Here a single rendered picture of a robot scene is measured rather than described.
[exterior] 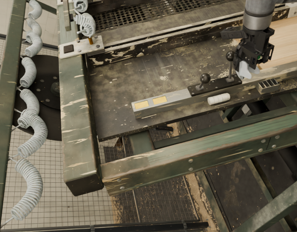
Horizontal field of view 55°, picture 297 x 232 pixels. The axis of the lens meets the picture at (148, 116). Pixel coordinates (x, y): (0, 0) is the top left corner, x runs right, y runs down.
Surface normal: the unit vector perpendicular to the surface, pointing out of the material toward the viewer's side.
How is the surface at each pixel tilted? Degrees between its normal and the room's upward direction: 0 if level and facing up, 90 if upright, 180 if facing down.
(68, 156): 60
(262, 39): 36
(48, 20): 90
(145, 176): 90
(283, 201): 0
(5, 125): 90
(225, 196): 0
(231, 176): 0
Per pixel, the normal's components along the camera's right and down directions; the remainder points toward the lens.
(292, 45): -0.11, -0.65
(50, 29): 0.22, 0.73
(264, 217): -0.89, -0.12
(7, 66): 0.39, -0.69
